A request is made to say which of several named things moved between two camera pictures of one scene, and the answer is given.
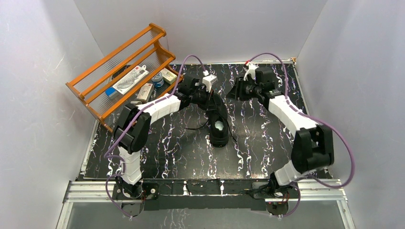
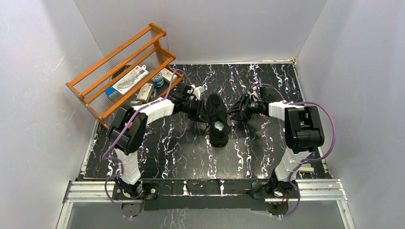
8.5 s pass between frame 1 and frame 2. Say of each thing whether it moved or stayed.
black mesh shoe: stayed
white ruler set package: stayed
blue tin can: stayed
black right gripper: moved
